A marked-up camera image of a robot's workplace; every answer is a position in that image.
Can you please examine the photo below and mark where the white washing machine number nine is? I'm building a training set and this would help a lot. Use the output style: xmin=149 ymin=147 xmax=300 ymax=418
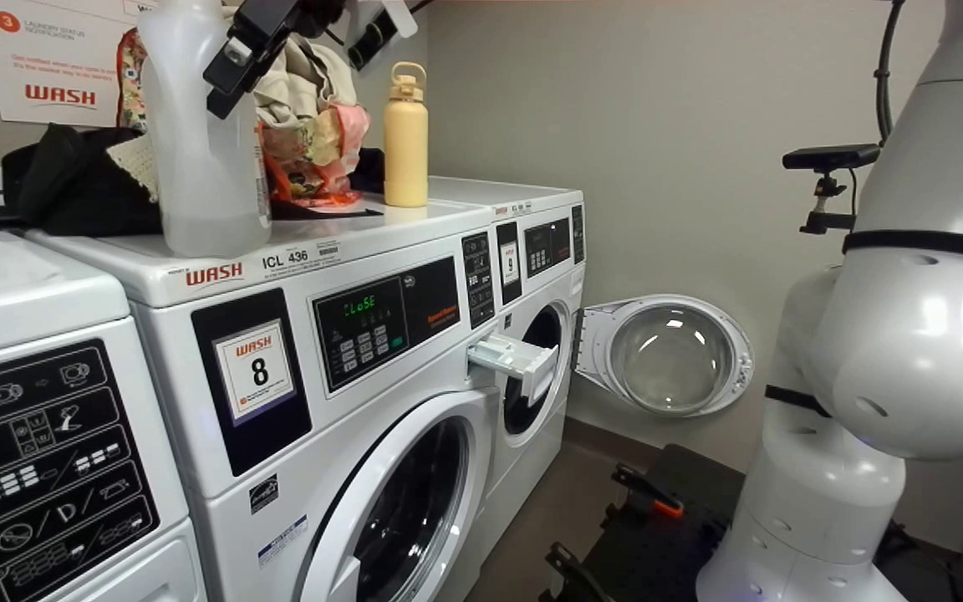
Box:
xmin=429 ymin=172 xmax=592 ymax=537

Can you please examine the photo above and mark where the white poster with red logo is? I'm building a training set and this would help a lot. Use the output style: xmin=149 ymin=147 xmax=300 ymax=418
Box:
xmin=0 ymin=0 xmax=145 ymax=128

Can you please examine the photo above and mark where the orange-handled black clamp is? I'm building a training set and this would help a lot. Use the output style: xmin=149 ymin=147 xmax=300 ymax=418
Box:
xmin=608 ymin=464 xmax=690 ymax=522

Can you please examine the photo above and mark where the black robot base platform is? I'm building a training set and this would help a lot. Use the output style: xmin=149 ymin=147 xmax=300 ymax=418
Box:
xmin=534 ymin=444 xmax=963 ymax=602

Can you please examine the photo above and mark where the beige cloth garment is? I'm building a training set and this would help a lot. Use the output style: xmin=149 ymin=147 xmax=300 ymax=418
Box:
xmin=252 ymin=30 xmax=368 ymax=171

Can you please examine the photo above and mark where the machine nine round door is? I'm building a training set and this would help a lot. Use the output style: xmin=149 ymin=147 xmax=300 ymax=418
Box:
xmin=571 ymin=290 xmax=755 ymax=421

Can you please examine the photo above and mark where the white soap dispenser drawer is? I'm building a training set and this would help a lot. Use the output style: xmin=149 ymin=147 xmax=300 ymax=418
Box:
xmin=464 ymin=329 xmax=562 ymax=383

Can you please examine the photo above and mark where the yellow insulated water bottle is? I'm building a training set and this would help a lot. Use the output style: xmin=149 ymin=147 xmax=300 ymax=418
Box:
xmin=383 ymin=55 xmax=432 ymax=211

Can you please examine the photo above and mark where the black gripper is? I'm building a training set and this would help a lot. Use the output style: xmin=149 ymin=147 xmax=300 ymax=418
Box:
xmin=200 ymin=0 xmax=423 ymax=123

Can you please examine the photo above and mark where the white front-load washing machine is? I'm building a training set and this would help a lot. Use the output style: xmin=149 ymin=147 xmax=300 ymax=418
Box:
xmin=0 ymin=197 xmax=211 ymax=602

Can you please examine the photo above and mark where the machine eight round door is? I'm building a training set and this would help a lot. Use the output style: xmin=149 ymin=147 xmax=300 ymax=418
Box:
xmin=290 ymin=383 xmax=494 ymax=602

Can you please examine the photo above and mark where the white laundry detergent bottle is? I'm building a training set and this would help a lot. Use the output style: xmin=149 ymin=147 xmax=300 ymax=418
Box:
xmin=130 ymin=0 xmax=274 ymax=259

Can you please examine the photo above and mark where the black camera on stand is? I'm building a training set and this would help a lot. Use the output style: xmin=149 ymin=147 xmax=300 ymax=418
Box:
xmin=780 ymin=140 xmax=883 ymax=241

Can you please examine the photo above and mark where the navy blue cloth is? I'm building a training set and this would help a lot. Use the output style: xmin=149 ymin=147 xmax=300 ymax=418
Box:
xmin=0 ymin=119 xmax=169 ymax=241

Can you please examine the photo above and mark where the white washing machine number eight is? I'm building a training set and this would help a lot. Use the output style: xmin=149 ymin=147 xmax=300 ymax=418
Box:
xmin=11 ymin=179 xmax=503 ymax=602

